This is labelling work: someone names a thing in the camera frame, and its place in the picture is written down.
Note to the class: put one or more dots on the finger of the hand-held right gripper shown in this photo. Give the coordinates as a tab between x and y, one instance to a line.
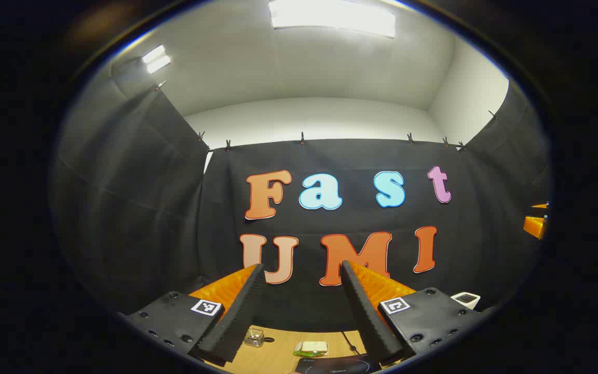
535	226

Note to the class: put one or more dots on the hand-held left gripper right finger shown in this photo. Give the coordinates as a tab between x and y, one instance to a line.
366	317

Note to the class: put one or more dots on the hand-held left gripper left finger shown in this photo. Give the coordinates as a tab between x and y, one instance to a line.
239	317

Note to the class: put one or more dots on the black induction cooktop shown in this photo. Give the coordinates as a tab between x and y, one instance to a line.
330	366

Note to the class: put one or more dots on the small white plate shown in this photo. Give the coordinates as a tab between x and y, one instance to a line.
325	352

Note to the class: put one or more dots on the white box-shaped appliance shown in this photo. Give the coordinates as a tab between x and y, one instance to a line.
465	301

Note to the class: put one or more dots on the black backdrop cloth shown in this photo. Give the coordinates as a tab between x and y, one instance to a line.
174	208

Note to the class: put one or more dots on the row of cloth clips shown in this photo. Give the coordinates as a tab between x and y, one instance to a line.
302	138

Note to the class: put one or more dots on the small ceiling light panel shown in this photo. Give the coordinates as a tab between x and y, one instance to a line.
156	58

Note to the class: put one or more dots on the large ceiling light panel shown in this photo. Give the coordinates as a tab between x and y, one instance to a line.
330	15

